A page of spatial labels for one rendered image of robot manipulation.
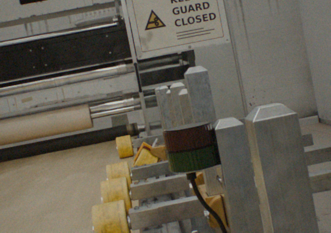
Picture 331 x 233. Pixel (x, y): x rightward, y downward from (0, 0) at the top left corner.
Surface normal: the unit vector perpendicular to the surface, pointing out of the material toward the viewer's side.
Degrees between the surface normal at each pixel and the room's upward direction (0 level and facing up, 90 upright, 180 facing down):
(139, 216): 90
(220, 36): 90
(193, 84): 90
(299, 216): 90
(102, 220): 58
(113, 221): 64
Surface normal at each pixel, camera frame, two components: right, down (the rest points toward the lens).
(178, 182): 0.05, 0.04
